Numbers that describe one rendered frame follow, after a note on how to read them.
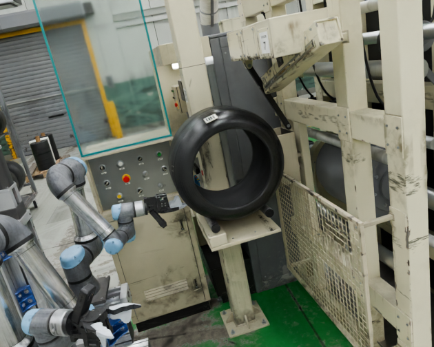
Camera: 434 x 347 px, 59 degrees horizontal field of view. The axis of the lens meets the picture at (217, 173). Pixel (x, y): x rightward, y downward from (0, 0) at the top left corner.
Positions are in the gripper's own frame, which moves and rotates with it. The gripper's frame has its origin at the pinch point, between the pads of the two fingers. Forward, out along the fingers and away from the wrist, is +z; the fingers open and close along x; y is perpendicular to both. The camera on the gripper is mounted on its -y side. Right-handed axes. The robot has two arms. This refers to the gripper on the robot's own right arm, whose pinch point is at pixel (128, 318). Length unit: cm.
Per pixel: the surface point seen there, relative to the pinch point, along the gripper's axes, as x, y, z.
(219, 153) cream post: -121, -27, -6
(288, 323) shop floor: -137, 89, 17
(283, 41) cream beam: -70, -73, 43
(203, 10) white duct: -163, -113, -15
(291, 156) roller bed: -135, -18, 32
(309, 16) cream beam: -75, -80, 53
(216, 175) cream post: -120, -14, -9
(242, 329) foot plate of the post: -129, 88, -11
